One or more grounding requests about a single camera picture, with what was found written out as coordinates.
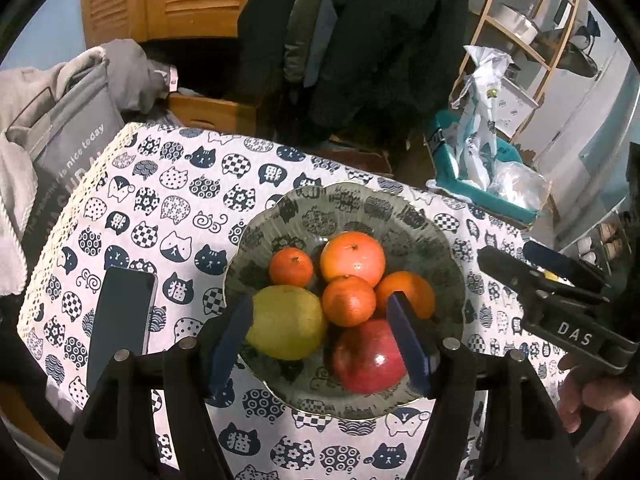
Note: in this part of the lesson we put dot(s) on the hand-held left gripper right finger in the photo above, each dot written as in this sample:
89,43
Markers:
410,345

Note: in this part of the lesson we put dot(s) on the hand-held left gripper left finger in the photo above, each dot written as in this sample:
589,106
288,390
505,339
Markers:
230,340

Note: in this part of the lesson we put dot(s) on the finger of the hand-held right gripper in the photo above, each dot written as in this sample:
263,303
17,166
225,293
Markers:
555,262
510,272

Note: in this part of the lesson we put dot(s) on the red apple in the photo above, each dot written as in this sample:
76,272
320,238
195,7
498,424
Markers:
367,360

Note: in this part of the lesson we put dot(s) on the medium orange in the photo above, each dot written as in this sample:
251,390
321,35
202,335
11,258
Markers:
348,302
410,290

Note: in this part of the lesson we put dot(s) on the green pear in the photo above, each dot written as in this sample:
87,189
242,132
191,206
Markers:
285,322

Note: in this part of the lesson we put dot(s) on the smoky glass plate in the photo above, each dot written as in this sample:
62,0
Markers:
425,240

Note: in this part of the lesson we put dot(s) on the small tangerine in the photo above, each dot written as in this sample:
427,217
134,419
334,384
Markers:
291,269

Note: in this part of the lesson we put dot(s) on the large orange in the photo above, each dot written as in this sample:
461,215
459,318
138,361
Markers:
352,257

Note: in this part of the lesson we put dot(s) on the person's right hand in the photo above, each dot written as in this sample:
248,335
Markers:
585,395

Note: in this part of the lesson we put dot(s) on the clear plastic bag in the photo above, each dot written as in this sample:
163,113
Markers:
520,185

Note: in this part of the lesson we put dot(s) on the black smartphone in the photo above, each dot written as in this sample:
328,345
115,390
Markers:
122,325

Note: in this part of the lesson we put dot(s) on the teal box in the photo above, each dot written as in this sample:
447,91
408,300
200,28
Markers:
445,160

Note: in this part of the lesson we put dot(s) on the cat-print tablecloth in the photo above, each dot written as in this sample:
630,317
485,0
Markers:
165,200

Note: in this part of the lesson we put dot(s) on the white printed plastic bag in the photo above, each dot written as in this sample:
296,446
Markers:
482,120

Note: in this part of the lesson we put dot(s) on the white cardboard box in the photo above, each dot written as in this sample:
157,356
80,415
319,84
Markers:
515,105

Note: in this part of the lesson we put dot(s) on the wooden shelf rack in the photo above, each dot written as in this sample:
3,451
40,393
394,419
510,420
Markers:
550,67

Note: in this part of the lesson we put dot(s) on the wooden box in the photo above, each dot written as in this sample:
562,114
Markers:
215,112

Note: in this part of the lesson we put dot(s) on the metal pot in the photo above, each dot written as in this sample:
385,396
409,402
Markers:
517,22

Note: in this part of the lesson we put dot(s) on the white knit cloth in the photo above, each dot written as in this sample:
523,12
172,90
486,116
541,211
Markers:
12,200

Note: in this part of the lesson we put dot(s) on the grey tote bag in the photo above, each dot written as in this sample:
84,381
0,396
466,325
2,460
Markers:
75,130

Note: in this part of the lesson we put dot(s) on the dark hanging coats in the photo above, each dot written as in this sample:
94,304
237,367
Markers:
380,45

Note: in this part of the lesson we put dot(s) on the grey jacket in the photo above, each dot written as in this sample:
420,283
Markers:
132,75

